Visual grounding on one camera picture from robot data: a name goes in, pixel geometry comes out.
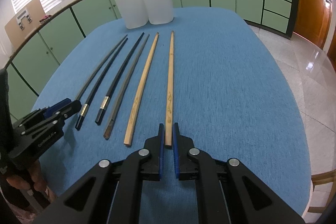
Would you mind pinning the wooden table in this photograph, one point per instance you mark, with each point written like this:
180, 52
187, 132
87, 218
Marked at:
319, 179

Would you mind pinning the blue table mat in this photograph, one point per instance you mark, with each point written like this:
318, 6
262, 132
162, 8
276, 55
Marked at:
223, 108

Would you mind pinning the person's left hand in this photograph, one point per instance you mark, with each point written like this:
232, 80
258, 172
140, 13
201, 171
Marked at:
36, 174

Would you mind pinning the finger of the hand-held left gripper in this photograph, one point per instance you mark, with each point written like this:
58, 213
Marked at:
56, 106
71, 109

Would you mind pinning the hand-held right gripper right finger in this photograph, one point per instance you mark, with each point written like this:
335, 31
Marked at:
176, 158

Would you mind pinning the grey chopstick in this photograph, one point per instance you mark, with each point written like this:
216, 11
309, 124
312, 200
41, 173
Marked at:
82, 91
110, 127

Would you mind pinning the white utensil holder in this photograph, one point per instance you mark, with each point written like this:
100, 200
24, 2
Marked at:
157, 3

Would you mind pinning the wooden chopstick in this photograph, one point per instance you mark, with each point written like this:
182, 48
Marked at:
134, 119
170, 98

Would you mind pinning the red cloth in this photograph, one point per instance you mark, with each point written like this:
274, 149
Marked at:
45, 18

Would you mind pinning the dark blue chopstick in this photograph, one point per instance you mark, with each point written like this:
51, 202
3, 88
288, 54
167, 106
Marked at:
80, 121
100, 115

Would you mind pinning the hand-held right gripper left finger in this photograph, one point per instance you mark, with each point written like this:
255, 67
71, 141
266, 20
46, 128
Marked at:
160, 158

